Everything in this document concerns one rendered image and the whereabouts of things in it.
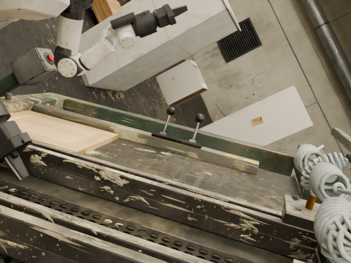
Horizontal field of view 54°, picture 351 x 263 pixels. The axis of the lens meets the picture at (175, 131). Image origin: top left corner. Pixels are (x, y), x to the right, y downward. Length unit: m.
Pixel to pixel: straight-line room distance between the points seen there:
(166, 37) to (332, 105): 6.30
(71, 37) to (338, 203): 1.15
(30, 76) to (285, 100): 3.66
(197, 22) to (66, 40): 2.31
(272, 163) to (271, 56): 7.92
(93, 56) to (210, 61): 8.23
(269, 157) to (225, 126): 3.40
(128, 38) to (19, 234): 0.91
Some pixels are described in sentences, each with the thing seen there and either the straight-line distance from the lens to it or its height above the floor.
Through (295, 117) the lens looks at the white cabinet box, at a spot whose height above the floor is 1.89.
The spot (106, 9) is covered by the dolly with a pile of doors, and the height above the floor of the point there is 0.24.
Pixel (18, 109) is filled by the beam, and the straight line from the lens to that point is 1.51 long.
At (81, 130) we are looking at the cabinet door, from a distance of 1.36.
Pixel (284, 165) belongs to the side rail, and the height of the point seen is 1.71.
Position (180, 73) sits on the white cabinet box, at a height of 0.46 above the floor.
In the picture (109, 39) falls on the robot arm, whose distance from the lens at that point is 1.46.
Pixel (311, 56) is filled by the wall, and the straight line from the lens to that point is 9.38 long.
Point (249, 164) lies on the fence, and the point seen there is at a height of 1.61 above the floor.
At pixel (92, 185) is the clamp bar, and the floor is 1.34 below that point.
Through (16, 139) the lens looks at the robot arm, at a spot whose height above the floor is 1.29.
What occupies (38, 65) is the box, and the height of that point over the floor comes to 0.90.
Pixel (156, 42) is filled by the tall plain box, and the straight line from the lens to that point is 3.69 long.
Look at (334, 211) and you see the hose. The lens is 0.53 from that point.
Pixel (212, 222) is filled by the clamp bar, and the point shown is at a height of 1.57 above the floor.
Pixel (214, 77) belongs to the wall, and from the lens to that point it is 9.50.
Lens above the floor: 1.81
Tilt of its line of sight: 17 degrees down
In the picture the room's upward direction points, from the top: 65 degrees clockwise
